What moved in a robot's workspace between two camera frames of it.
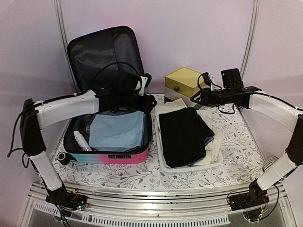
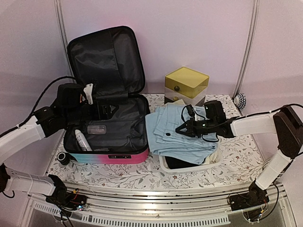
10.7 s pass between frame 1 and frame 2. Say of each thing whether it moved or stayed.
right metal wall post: stayed
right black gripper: moved
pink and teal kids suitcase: stayed
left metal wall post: stayed
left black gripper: moved
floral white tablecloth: stayed
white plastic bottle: stayed
